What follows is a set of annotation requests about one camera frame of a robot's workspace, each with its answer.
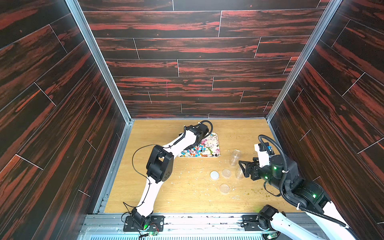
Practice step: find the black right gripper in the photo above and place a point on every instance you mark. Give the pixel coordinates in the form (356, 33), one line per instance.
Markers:
(252, 169)

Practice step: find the clear plastic candy jar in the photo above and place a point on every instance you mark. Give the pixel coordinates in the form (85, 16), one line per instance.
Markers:
(235, 157)

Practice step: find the clear plastic jar lid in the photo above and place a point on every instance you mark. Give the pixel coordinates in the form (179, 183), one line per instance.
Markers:
(226, 173)

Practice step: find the white patterned jar lid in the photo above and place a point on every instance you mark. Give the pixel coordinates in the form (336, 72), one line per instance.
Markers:
(214, 175)

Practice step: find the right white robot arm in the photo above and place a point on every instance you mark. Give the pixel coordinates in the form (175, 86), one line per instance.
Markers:
(282, 173)

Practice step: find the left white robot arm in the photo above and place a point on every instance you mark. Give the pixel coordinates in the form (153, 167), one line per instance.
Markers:
(160, 167)

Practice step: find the floral rectangular tray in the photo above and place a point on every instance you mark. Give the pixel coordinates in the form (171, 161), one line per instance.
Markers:
(204, 147)

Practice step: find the pile of colourful lollipops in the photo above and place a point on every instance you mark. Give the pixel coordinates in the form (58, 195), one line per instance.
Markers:
(199, 150)

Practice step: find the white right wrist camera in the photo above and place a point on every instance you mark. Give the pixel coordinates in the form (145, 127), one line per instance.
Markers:
(264, 153)

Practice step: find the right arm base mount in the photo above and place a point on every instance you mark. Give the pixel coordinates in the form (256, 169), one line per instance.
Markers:
(261, 222)

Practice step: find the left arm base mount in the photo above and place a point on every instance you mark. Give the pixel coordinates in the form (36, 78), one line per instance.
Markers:
(149, 226)

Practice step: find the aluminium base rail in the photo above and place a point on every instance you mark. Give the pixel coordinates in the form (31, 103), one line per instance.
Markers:
(175, 227)

